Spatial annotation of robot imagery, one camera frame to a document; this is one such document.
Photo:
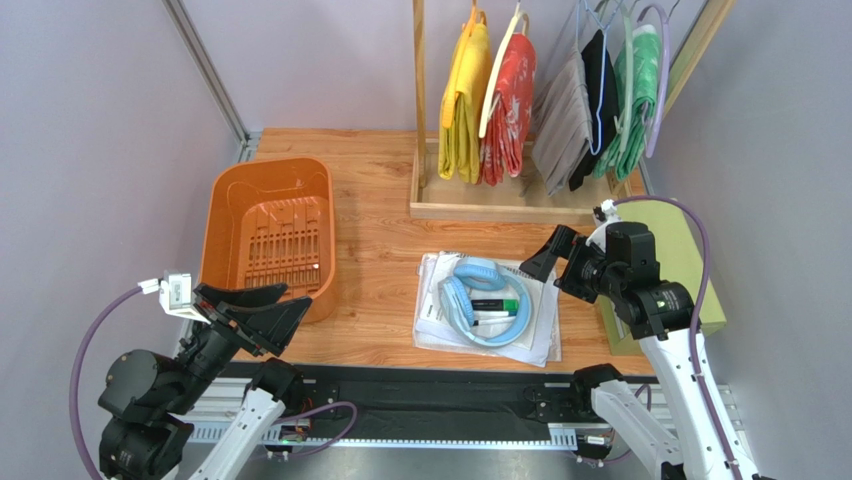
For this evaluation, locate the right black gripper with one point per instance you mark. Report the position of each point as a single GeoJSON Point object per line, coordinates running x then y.
{"type": "Point", "coordinates": [572, 267]}

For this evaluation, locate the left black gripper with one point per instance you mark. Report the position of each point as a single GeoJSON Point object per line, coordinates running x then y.
{"type": "Point", "coordinates": [261, 328]}

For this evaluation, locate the red patterned trousers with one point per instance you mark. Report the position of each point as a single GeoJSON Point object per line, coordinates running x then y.
{"type": "Point", "coordinates": [501, 150]}

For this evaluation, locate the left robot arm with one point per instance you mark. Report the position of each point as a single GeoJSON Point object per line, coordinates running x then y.
{"type": "Point", "coordinates": [148, 393]}

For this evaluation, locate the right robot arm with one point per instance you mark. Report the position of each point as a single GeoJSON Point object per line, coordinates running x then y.
{"type": "Point", "coordinates": [662, 317]}

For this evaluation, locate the grey trousers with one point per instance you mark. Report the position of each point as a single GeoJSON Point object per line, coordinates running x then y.
{"type": "Point", "coordinates": [564, 125]}

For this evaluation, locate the yellow trousers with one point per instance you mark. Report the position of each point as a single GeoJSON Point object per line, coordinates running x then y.
{"type": "Point", "coordinates": [459, 146]}

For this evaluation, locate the purple plastic hanger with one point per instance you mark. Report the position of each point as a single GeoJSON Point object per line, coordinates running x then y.
{"type": "Point", "coordinates": [663, 72]}

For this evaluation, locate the orange plastic hanger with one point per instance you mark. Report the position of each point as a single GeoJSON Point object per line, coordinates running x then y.
{"type": "Point", "coordinates": [449, 99]}

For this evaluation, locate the black trousers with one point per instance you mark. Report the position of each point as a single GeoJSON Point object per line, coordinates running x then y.
{"type": "Point", "coordinates": [603, 105]}

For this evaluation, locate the green trousers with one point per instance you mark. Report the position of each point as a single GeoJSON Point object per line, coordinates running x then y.
{"type": "Point", "coordinates": [647, 51]}

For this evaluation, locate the light green hanger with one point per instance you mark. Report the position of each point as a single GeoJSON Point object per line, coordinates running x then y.
{"type": "Point", "coordinates": [624, 122]}

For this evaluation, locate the white pen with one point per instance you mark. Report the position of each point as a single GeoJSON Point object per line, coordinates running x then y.
{"type": "Point", "coordinates": [493, 321]}

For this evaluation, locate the green black marker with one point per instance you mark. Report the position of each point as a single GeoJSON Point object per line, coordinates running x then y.
{"type": "Point", "coordinates": [496, 305]}

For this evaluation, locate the orange plastic basket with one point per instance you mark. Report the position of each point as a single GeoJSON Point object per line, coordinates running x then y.
{"type": "Point", "coordinates": [273, 221]}

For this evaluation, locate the blue headphones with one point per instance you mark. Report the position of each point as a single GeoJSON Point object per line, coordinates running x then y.
{"type": "Point", "coordinates": [477, 285]}

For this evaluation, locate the olive green box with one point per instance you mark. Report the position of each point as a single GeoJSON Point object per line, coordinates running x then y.
{"type": "Point", "coordinates": [679, 253]}

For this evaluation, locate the wooden clothes rack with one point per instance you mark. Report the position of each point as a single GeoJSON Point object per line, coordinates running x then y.
{"type": "Point", "coordinates": [522, 199]}

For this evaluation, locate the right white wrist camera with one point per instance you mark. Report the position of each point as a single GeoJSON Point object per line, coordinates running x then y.
{"type": "Point", "coordinates": [605, 213]}

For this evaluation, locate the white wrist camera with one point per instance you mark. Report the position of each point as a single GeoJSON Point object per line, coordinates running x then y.
{"type": "Point", "coordinates": [175, 294]}
{"type": "Point", "coordinates": [605, 213]}

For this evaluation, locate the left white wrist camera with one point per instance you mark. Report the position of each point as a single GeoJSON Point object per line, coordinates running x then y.
{"type": "Point", "coordinates": [175, 294]}

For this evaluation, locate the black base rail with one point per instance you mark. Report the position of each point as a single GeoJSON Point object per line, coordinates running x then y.
{"type": "Point", "coordinates": [452, 405]}

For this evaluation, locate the blue wire hanger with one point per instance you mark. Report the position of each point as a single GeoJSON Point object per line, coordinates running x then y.
{"type": "Point", "coordinates": [597, 95]}

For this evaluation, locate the aluminium frame post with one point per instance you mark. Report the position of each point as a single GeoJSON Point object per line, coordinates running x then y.
{"type": "Point", "coordinates": [185, 27]}

